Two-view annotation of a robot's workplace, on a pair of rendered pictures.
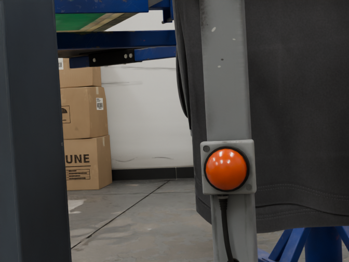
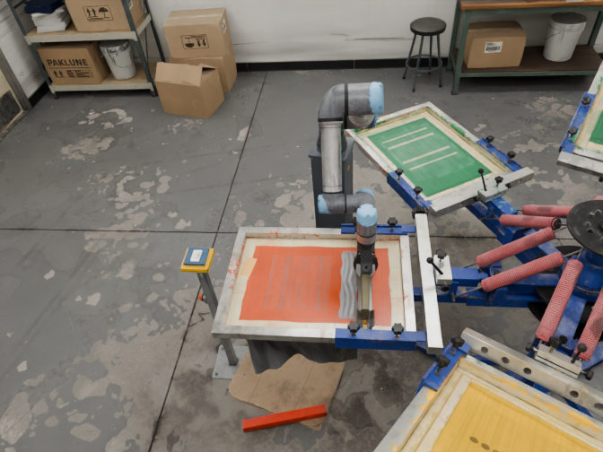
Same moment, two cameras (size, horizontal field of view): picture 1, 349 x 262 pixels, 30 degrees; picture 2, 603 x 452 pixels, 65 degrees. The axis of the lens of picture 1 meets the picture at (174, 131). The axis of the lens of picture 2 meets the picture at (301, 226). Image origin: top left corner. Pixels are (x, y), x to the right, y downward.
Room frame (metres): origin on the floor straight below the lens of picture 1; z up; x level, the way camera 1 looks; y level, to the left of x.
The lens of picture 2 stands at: (1.10, -1.55, 2.56)
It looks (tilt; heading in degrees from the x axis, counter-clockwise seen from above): 45 degrees down; 89
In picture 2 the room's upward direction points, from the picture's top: 6 degrees counter-clockwise
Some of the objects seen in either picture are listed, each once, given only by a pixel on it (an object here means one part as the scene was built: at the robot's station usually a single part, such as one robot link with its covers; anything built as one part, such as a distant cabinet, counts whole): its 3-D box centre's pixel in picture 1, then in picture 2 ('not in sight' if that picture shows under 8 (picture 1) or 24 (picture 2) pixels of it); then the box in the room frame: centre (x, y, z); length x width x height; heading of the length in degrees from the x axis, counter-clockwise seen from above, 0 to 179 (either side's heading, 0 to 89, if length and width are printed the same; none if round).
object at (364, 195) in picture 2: not in sight; (361, 203); (1.36, -0.20, 1.30); 0.11 x 0.11 x 0.08; 82
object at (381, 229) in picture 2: not in sight; (373, 233); (1.45, -0.05, 0.97); 0.30 x 0.05 x 0.07; 169
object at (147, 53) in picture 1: (164, 50); not in sight; (2.64, 0.02, 0.91); 1.34 x 0.40 x 0.08; 49
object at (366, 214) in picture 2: not in sight; (366, 220); (1.37, -0.30, 1.31); 0.09 x 0.08 x 0.11; 82
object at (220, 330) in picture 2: not in sight; (317, 279); (1.16, -0.28, 0.97); 0.79 x 0.58 x 0.04; 169
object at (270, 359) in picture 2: not in sight; (303, 351); (1.07, -0.47, 0.74); 0.46 x 0.04 x 0.42; 169
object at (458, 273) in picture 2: not in sight; (455, 276); (1.72, -0.39, 1.02); 0.17 x 0.06 x 0.05; 169
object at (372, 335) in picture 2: not in sight; (374, 338); (1.35, -0.60, 0.97); 0.30 x 0.05 x 0.07; 169
